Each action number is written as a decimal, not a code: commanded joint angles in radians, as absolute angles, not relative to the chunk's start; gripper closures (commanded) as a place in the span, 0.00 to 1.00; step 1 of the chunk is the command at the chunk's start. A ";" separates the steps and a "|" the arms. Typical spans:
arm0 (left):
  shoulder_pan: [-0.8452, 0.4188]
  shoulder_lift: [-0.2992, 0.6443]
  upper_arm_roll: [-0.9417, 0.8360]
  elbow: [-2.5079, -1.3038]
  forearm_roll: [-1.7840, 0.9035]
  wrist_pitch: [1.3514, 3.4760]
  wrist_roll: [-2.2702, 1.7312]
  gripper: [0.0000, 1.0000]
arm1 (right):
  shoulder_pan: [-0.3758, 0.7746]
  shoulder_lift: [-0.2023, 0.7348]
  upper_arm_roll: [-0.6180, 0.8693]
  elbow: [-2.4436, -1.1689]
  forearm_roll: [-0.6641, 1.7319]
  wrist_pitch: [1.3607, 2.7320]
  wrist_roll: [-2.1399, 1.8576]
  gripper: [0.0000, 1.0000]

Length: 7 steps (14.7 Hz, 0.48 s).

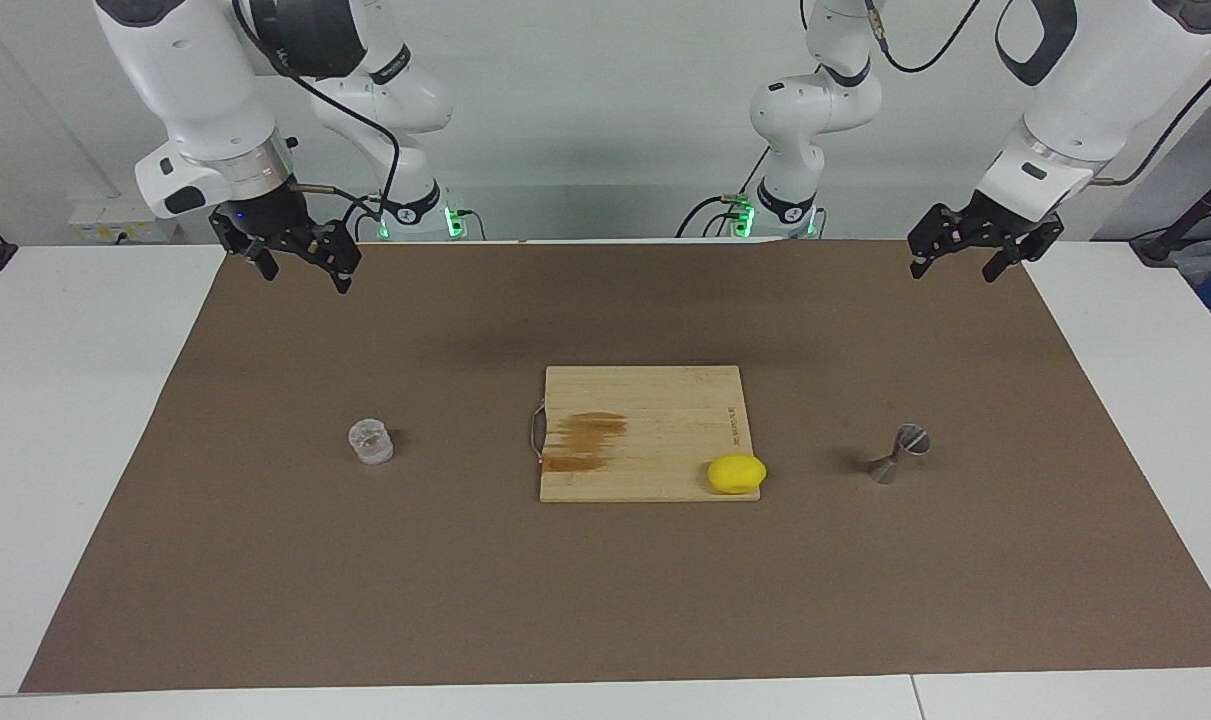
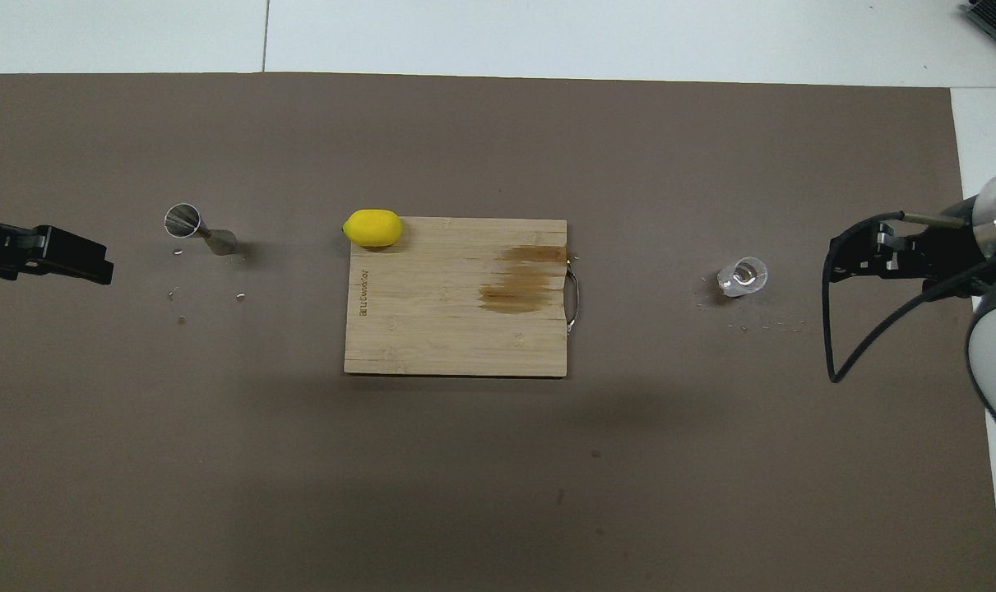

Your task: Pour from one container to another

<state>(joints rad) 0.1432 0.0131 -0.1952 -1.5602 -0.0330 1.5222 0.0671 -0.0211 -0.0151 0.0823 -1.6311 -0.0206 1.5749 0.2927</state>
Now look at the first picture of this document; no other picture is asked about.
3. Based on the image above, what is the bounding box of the clear plastic cup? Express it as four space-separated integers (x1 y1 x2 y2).
348 418 395 467

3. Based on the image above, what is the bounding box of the black stand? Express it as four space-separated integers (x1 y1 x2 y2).
1130 160 1211 267

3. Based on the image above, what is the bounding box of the yellow lemon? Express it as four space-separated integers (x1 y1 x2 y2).
707 454 768 496

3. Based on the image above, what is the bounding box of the brown table mat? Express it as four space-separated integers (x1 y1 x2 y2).
20 240 1211 694

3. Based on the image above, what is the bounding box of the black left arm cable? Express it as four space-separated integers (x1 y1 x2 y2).
862 0 1211 189

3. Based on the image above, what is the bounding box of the black base cable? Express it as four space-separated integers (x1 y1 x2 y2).
675 148 772 239

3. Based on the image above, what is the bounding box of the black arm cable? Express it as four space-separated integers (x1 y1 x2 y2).
230 0 402 241
862 0 1211 189

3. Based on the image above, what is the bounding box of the wooden cutting board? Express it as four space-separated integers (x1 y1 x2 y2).
530 365 763 504

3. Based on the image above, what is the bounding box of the steel jigger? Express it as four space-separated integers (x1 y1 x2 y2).
868 423 932 486

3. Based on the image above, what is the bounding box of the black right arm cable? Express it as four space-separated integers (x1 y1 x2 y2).
230 0 402 241

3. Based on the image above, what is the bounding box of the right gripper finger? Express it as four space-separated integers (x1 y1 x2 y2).
212 214 279 282
299 221 363 295

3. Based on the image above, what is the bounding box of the white power strip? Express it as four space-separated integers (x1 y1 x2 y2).
68 195 181 244

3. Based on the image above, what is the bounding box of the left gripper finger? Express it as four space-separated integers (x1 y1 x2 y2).
982 218 1065 285
907 204 968 282

